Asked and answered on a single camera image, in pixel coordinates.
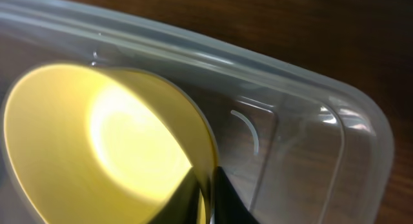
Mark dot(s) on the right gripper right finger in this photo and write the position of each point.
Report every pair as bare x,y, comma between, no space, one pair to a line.
229,209

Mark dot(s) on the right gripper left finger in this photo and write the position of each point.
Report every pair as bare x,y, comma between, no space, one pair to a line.
182,207

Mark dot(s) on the yellow plastic bowl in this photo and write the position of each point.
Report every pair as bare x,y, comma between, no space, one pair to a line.
100,145

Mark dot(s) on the clear plastic container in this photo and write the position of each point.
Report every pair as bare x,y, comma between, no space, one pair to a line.
298,147

